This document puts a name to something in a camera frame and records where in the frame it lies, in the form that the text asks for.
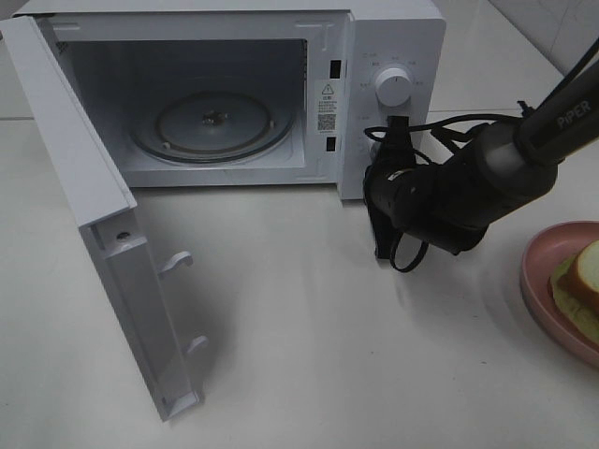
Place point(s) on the pink round plate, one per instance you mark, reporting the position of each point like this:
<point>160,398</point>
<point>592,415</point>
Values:
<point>545,251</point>

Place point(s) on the white microwave oven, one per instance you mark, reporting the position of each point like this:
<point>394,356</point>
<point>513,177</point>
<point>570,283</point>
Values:
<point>124,57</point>

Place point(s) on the warning label with QR code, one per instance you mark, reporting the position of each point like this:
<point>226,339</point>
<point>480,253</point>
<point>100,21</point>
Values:
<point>326,104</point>

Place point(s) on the upper white microwave knob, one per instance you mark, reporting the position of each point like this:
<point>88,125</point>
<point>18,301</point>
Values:
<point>393,86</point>

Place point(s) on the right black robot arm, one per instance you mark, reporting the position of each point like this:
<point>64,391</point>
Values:
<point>442,184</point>

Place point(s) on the glass microwave turntable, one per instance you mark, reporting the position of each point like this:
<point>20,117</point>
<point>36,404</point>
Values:
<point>212,127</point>

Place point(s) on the white microwave door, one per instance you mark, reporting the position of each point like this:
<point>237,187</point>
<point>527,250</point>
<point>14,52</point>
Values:
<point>104,210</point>

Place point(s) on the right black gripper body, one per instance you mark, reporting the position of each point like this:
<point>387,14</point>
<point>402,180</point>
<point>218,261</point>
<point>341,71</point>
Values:
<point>389,188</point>

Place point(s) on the white bread slice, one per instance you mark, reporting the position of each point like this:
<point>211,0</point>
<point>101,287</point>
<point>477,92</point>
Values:
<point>589,253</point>

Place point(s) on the green lettuce leaf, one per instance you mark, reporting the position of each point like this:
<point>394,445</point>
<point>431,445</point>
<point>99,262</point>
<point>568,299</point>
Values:
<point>580,281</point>

